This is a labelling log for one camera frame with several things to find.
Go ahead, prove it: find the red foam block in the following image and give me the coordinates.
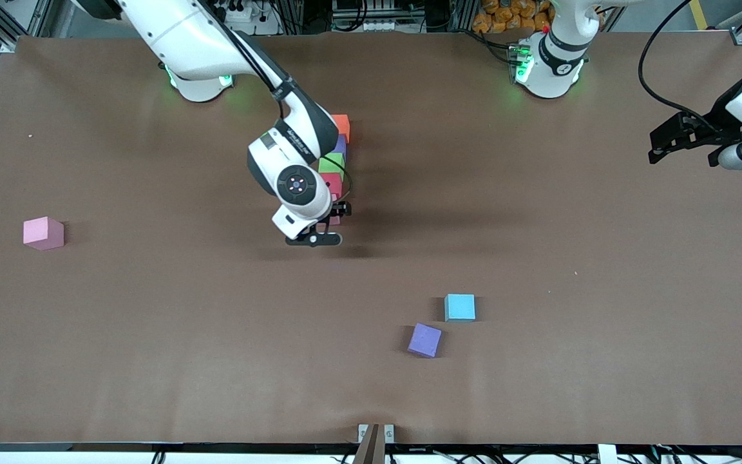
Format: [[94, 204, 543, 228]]
[[319, 171, 345, 202]]

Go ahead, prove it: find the brown wooden stick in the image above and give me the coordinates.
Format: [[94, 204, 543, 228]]
[[353, 423, 381, 464]]

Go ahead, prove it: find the light blue foam block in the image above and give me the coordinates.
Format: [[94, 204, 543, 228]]
[[444, 294, 476, 322]]

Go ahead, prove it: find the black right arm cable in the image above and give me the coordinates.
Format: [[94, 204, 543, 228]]
[[213, 0, 354, 202]]

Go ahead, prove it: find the pile of orange bags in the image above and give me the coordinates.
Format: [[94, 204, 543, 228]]
[[472, 0, 555, 34]]

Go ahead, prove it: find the white electrical box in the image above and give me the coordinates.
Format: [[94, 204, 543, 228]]
[[331, 0, 390, 33]]

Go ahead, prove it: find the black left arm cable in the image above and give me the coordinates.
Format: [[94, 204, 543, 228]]
[[638, 0, 723, 133]]

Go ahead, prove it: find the white power strip with plugs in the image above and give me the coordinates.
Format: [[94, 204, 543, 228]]
[[216, 0, 281, 36]]

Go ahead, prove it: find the brown paper table cover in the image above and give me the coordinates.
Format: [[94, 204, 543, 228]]
[[0, 29, 742, 447]]

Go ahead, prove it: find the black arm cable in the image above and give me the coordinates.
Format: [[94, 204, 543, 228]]
[[638, 0, 723, 133], [213, 0, 354, 202]]

